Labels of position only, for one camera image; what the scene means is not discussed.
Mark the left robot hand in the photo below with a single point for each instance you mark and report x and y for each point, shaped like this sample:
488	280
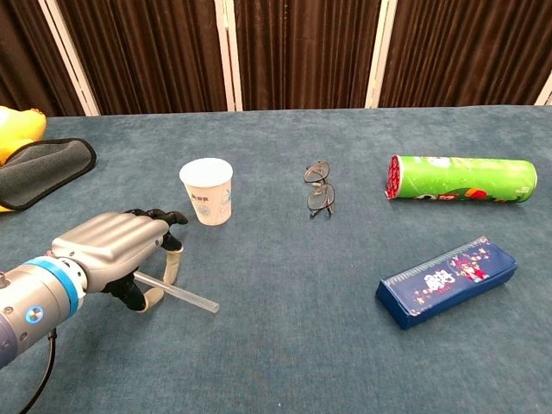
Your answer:
121	252

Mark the clear plastic strip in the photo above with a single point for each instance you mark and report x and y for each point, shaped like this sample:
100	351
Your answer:
181	295

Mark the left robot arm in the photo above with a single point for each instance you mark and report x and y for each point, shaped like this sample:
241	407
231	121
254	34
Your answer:
36	302

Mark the white paper cup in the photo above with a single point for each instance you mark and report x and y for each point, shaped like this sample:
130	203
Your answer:
207	190

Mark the grey and yellow cloth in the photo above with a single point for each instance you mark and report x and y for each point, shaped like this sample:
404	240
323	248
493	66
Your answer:
41	170

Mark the yellow plush toy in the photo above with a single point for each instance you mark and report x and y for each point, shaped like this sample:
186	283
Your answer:
17	131

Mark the thin-framed eyeglasses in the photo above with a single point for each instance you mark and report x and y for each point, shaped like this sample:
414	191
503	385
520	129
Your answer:
320	190

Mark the dark brown curtain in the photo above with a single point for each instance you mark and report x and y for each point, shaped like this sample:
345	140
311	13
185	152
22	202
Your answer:
276	52

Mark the blue printed pencil case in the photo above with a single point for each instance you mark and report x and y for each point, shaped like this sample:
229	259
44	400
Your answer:
448	282

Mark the green chips can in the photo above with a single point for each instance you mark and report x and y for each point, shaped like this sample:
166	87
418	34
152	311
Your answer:
463	180

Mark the white curtain frame post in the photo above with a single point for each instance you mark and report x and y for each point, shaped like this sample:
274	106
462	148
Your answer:
544	92
379	52
228	54
71	56

